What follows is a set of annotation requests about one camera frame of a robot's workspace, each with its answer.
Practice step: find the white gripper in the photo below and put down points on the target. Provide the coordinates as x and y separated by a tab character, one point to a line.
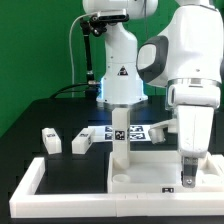
193	106

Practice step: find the white desk top tray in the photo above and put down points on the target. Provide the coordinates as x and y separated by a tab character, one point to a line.
160	172

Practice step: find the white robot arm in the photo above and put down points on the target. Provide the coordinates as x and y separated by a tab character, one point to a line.
185	59

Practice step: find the fiducial marker sheet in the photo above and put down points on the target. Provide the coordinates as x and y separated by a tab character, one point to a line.
104	133

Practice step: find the white L-shaped fence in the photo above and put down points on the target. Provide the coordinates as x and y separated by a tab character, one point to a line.
25	203

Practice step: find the black grey camera on stand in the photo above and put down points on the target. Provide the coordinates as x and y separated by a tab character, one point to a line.
111	16

